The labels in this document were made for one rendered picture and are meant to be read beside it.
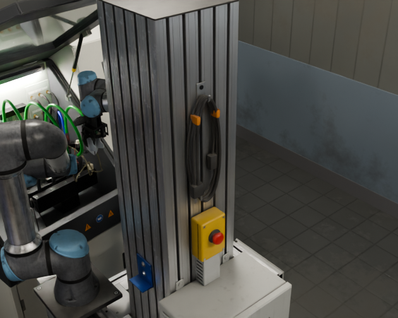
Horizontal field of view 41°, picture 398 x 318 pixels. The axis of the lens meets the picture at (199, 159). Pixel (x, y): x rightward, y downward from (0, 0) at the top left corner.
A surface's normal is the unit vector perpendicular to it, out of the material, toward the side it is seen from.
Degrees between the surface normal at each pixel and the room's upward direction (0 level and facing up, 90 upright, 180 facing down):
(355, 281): 0
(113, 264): 90
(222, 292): 0
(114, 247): 90
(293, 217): 0
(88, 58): 76
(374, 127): 90
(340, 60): 90
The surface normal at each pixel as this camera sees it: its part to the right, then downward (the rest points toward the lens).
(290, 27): -0.77, 0.33
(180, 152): 0.64, 0.38
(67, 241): 0.11, -0.87
